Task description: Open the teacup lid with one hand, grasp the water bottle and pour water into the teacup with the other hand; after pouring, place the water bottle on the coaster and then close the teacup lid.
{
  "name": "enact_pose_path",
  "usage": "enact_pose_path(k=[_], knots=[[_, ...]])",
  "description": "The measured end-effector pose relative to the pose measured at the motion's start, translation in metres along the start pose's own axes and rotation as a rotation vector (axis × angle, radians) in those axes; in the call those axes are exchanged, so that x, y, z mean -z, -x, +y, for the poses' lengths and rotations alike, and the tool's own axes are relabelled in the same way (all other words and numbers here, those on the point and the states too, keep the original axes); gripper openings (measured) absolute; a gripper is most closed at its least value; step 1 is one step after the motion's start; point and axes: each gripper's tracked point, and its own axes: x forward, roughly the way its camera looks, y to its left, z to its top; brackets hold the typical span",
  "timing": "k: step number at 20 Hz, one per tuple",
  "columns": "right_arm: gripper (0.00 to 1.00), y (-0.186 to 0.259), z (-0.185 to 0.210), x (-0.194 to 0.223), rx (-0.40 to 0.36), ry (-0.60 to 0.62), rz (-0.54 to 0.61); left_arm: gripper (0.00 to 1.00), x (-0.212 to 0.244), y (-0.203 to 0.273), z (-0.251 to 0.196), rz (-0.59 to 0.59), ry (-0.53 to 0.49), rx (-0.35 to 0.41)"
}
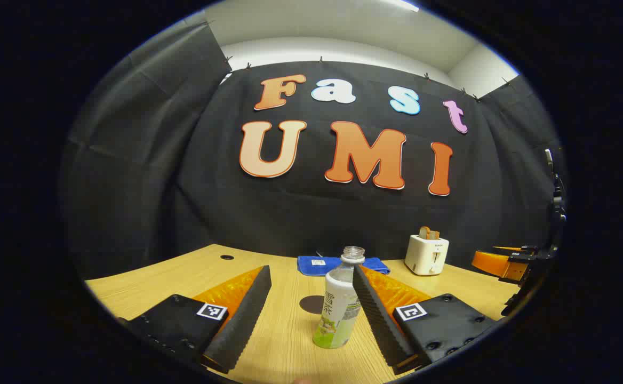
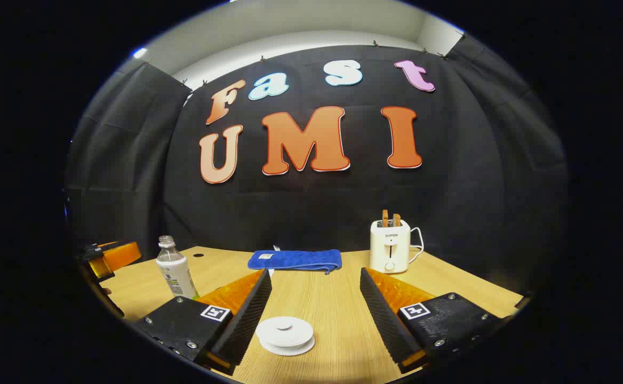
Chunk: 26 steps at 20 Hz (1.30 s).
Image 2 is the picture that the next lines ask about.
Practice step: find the white teacup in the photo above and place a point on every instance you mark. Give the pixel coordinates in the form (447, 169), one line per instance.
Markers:
(285, 342)

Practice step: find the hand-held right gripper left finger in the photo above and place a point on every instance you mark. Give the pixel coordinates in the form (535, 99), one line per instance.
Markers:
(247, 314)

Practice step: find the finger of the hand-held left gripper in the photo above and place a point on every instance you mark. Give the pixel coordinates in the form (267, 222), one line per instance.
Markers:
(122, 255)
(100, 269)

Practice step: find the white saucer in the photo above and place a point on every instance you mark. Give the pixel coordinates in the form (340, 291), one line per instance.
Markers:
(290, 352)

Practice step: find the white toaster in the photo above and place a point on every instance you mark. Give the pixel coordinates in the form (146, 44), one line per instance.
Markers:
(390, 248)

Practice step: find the black backdrop cloth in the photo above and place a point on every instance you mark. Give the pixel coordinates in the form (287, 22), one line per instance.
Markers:
(343, 202)

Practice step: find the clear water bottle white label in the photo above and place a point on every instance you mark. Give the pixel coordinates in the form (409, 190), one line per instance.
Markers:
(175, 273)

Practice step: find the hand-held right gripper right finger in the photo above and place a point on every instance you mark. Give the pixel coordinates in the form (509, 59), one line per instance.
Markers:
(383, 314)

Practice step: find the blue towel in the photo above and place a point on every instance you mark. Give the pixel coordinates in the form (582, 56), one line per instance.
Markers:
(295, 260)

